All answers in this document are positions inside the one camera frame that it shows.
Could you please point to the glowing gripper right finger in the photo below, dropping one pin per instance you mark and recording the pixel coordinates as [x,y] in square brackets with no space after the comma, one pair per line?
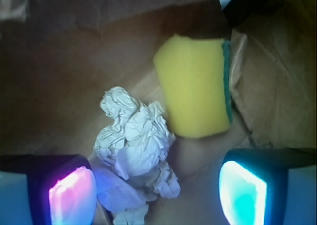
[269,186]

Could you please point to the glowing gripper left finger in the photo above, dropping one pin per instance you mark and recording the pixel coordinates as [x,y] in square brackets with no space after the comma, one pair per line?
[46,190]

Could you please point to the yellow green sponge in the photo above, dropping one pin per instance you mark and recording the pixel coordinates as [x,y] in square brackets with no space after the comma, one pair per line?
[194,76]

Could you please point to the crumpled white paper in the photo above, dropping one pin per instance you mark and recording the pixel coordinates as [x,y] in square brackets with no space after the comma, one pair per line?
[129,158]

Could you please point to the brown paper bag bin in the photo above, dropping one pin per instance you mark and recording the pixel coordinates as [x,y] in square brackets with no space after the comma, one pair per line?
[55,67]

